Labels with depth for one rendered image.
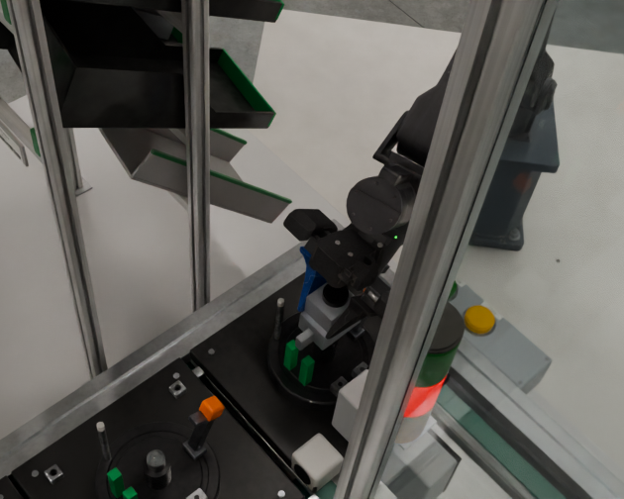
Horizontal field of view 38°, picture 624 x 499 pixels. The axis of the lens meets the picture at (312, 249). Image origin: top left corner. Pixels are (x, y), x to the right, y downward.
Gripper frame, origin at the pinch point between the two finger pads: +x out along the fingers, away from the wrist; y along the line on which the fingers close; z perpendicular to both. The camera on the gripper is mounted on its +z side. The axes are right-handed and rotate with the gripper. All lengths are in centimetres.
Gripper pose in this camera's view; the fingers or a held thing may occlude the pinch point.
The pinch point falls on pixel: (330, 301)
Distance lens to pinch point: 103.8
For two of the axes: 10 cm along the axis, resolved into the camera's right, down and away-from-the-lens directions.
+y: 6.7, 6.3, -4.0
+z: -5.3, 0.2, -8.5
